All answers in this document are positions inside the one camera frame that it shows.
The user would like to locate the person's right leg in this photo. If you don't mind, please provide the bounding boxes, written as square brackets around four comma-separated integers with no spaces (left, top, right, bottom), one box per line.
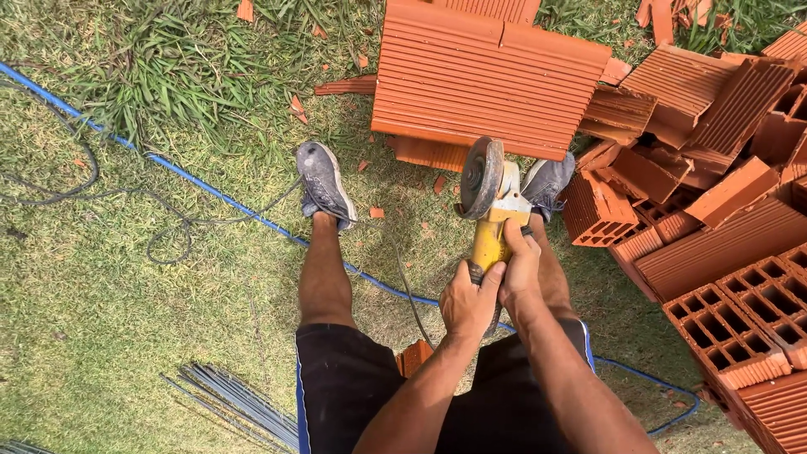
[528,213,578,321]

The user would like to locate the yellow angle grinder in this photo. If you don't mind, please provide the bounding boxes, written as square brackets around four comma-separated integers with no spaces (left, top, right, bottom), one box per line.
[454,135,537,341]

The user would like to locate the heap of brick shards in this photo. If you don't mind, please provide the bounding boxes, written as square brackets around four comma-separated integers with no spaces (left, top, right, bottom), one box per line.
[634,0,737,46]

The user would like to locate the small ribbed brick piece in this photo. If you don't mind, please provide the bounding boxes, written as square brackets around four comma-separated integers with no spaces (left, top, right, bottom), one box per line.
[393,135,471,174]

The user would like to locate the grey left shoe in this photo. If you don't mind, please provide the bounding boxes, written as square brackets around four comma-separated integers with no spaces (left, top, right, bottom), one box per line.
[295,141,358,232]

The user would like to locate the bundle of steel rebar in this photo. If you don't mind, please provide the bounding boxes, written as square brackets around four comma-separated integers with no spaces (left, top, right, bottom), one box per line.
[159,362,301,454]

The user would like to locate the blue hose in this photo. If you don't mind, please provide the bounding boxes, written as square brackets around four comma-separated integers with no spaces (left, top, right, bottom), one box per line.
[0,61,701,437]

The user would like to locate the person's left hand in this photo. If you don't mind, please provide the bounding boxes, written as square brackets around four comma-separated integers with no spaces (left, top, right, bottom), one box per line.
[439,260,507,343]

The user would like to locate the grey shoe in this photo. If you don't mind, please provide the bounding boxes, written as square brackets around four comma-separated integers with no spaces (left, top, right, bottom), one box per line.
[295,141,358,232]
[520,151,576,223]

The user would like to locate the long flat brick fragment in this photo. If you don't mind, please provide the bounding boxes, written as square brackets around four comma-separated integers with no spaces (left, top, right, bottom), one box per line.
[314,74,378,97]

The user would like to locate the person's leg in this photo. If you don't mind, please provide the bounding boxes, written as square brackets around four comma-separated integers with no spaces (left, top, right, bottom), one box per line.
[528,213,578,321]
[298,211,358,330]

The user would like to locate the grey right shoe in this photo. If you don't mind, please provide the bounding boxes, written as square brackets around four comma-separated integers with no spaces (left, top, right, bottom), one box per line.
[520,151,576,223]

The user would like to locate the person's right hand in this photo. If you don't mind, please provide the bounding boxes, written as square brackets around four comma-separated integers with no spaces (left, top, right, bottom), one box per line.
[498,217,542,311]

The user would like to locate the heap of hollow clay bricks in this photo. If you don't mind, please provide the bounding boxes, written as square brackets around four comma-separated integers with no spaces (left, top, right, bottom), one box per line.
[560,22,807,454]

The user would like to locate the black shorts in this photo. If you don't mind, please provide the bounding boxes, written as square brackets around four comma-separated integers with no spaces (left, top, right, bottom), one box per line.
[295,318,596,454]

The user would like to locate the large ribbed clay block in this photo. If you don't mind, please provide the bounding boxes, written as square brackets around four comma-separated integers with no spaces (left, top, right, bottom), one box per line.
[371,0,613,162]

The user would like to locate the person's left leg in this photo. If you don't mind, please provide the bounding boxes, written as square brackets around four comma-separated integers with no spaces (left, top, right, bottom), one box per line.
[298,211,358,330]

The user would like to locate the broken brick piece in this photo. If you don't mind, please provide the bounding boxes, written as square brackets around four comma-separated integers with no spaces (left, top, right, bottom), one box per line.
[395,339,435,379]

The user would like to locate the black power cable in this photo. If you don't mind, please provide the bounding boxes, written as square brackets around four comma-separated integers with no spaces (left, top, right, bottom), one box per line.
[0,79,437,351]

